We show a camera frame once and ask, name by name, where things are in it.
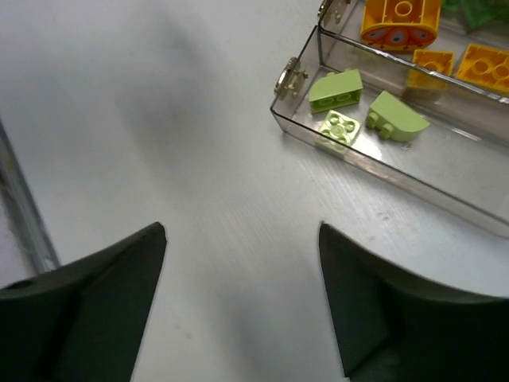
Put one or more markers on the light green small lego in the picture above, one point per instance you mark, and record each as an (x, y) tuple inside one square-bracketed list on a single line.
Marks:
[(337, 133)]

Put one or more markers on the light green curved lego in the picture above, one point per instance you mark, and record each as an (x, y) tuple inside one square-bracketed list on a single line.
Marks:
[(336, 89), (392, 119)]

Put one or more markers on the green lego upside-down rectangular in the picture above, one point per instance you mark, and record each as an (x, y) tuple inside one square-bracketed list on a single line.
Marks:
[(479, 12)]

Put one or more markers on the yellow round lego piece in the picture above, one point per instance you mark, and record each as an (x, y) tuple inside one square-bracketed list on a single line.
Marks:
[(400, 25)]

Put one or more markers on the orange lego brick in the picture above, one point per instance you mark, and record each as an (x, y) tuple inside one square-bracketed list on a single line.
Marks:
[(438, 61)]

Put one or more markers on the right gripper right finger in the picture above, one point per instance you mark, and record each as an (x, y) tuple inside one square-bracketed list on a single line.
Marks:
[(393, 325)]

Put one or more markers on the yellow green lego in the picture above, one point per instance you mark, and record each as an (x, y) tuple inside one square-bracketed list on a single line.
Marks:
[(486, 67)]

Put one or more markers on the clear three-compartment container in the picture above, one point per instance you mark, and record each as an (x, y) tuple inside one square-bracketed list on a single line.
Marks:
[(414, 92)]

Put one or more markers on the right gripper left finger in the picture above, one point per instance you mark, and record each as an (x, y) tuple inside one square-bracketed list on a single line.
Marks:
[(84, 321)]

